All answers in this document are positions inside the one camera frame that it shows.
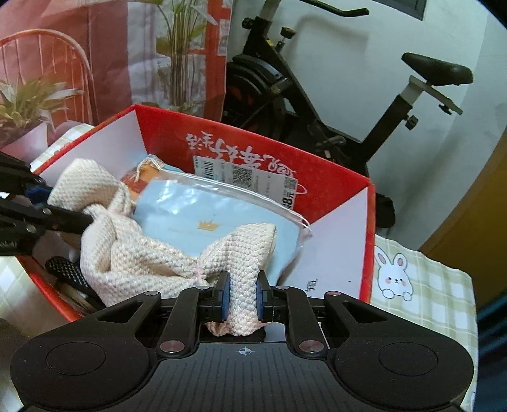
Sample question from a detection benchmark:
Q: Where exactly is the cream knitted cloth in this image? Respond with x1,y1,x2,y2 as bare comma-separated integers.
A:
48,158,279,338

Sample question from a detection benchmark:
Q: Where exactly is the red printed backdrop cloth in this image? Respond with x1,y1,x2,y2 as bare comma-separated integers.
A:
0,0,233,160

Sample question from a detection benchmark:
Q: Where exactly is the dark window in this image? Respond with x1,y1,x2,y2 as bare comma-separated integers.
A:
409,0,429,21

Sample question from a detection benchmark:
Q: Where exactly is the orange bagged packet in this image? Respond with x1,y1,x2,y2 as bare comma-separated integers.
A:
119,154,188,199

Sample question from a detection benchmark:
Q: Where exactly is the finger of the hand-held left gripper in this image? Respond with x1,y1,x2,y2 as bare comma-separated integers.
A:
0,196,95,239
0,151,53,203

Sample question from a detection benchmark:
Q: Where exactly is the wooden door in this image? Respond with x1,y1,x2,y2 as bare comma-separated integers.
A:
419,130,507,275

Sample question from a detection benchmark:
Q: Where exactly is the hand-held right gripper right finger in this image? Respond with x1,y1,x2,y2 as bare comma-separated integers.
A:
255,270,388,356

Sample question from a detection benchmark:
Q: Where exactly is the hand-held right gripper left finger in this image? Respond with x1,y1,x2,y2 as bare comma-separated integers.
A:
97,271,231,357

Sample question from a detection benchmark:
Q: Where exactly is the green checked bunny tablecloth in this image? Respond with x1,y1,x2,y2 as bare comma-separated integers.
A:
0,123,478,412

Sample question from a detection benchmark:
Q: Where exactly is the black mesh item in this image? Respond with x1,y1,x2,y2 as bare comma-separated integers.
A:
44,255,106,310

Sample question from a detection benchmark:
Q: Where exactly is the black exercise bike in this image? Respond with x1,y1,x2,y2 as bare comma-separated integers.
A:
220,0,475,229

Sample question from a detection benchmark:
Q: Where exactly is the light blue bagged packet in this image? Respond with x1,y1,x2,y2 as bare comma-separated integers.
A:
132,176,313,279

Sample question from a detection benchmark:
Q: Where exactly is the red cardboard box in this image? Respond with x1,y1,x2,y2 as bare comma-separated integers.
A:
16,104,376,323

